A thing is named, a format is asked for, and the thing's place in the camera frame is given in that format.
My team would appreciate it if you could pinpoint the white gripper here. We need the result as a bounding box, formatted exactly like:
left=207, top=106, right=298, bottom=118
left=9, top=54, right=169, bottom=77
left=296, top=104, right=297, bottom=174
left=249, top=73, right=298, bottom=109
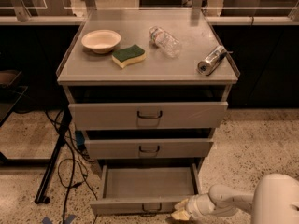
left=171, top=194, right=215, bottom=221

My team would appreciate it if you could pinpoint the grey bottom drawer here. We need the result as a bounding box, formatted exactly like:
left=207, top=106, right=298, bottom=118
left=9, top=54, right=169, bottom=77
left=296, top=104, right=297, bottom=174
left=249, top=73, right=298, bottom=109
left=91, top=163, right=200, bottom=216

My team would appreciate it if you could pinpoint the grey drawer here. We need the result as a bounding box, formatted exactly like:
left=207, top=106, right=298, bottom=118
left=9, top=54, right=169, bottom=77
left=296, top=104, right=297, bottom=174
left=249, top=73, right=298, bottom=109
left=69, top=102, right=228, bottom=130
left=84, top=129, right=213, bottom=159
left=91, top=163, right=200, bottom=216

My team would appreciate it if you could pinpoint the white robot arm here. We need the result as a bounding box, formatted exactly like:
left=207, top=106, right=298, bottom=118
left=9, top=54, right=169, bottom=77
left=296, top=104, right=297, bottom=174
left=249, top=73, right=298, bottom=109
left=171, top=174, right=299, bottom=224

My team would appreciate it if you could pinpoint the grey middle drawer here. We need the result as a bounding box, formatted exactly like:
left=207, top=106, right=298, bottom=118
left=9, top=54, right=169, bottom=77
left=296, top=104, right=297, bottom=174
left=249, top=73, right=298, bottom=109
left=84, top=129, right=213, bottom=159

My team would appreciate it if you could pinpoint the grey top drawer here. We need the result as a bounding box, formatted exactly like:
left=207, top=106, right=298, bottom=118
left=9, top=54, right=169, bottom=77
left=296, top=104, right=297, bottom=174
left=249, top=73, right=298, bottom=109
left=69, top=102, right=228, bottom=130

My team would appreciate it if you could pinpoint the grey drawer cabinet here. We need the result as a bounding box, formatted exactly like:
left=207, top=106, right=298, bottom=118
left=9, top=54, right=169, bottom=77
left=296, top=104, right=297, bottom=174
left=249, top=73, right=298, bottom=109
left=58, top=8, right=239, bottom=168

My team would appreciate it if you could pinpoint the black tripod leg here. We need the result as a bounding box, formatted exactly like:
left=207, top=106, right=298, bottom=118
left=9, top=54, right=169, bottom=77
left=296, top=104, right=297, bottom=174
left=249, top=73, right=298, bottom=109
left=35, top=109, right=72, bottom=204

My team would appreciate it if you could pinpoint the silver metal can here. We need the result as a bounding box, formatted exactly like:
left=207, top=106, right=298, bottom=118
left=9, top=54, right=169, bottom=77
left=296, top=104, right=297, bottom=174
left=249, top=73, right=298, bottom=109
left=197, top=45, right=227, bottom=76

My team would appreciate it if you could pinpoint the green yellow sponge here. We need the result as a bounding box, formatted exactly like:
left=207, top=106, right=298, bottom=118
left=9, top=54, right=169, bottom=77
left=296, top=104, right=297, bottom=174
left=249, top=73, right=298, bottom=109
left=112, top=45, right=146, bottom=68

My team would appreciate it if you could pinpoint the clear plastic water bottle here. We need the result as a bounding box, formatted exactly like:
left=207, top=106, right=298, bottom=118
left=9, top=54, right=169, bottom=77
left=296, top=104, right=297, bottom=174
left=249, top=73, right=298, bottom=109
left=149, top=26, right=181, bottom=58

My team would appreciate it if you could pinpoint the white paper bowl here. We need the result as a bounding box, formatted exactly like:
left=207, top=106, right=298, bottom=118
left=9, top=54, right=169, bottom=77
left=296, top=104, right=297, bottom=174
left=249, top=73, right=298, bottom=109
left=81, top=30, right=121, bottom=54

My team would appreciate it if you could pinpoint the dark side table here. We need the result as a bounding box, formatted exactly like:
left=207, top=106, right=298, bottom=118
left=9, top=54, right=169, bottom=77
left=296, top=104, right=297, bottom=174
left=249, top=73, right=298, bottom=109
left=0, top=70, right=27, bottom=127

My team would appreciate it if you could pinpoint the black floor cable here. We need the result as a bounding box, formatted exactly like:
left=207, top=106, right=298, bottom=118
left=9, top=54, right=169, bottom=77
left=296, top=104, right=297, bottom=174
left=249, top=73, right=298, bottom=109
left=44, top=109, right=100, bottom=224

